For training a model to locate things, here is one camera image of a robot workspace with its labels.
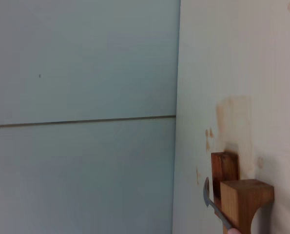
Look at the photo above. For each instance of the light brown wooden block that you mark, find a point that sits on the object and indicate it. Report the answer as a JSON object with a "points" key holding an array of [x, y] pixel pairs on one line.
{"points": [[244, 202]]}

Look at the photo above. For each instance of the dark reddish wooden block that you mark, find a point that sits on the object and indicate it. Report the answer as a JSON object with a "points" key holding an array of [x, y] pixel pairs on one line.
{"points": [[225, 165]]}

